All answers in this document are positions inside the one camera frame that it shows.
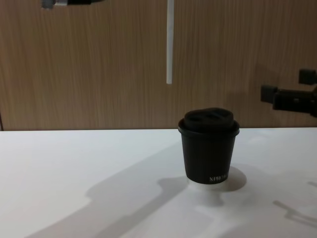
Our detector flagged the white paper straw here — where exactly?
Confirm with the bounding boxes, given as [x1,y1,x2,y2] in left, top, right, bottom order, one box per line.
[166,0,175,85]

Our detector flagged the black plastic cup lid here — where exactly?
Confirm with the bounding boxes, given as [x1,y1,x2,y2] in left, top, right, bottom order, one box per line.
[178,106,240,137]

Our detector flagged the black paper cup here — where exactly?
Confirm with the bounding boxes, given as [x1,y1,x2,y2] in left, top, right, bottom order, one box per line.
[180,130,238,191]

